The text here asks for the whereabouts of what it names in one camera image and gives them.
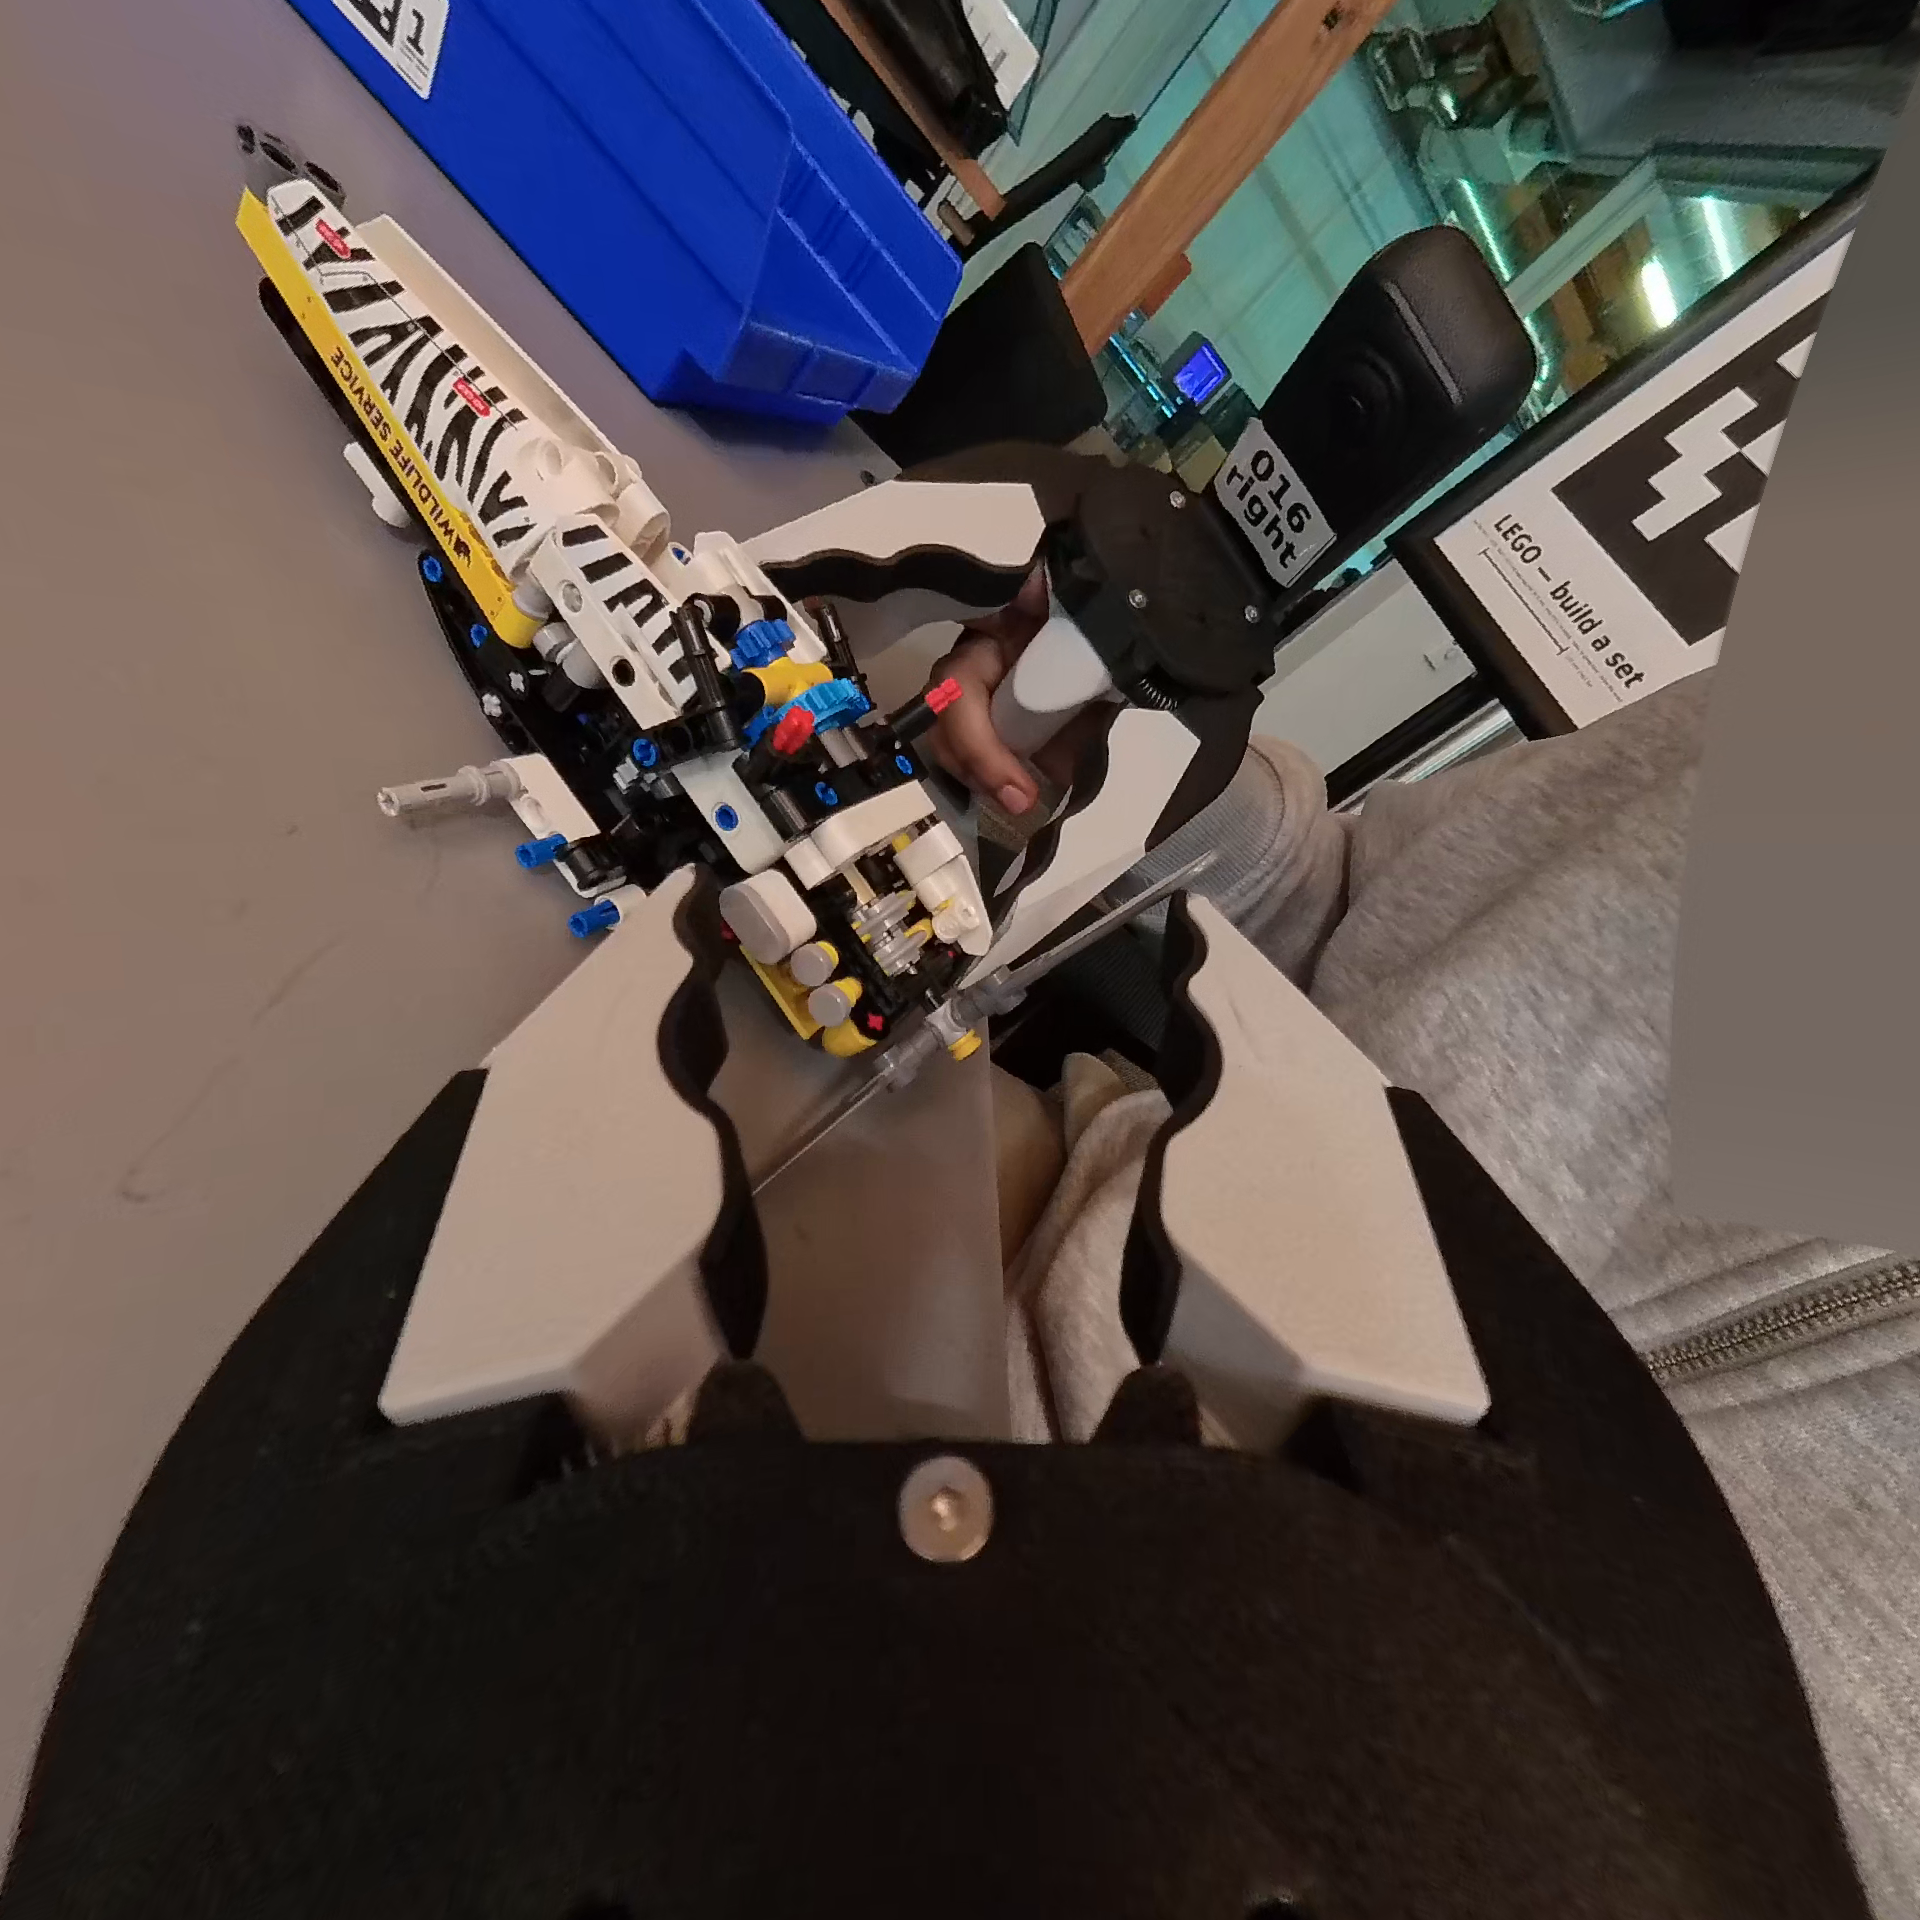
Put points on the silver ventilation duct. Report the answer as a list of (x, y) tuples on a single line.
[(1483, 194)]

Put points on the black-framed sign board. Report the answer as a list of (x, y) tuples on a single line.
[(1622, 571)]

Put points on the small black lego piece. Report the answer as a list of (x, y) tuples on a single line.
[(274, 148)]

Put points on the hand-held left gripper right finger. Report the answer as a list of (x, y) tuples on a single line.
[(1320, 1229)]

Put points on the person's right forearm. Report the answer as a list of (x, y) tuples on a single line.
[(1424, 869)]

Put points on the small blue display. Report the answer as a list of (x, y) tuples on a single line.
[(1199, 372)]

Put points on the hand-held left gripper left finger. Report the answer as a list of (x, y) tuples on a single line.
[(587, 1199)]

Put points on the zebra-striped lego helicopter model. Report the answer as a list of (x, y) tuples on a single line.
[(633, 599)]

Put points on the wooden beam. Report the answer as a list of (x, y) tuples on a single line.
[(1199, 194)]

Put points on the blue plastic storage bin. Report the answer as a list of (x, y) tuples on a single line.
[(633, 180)]

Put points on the person's right hand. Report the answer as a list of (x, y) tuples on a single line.
[(985, 750)]

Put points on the person's grey hoodie torso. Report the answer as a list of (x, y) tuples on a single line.
[(1724, 1500)]

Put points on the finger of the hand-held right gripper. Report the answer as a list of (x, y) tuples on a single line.
[(898, 524), (1079, 916)]

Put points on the black chair backrest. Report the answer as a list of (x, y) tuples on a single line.
[(1004, 377)]

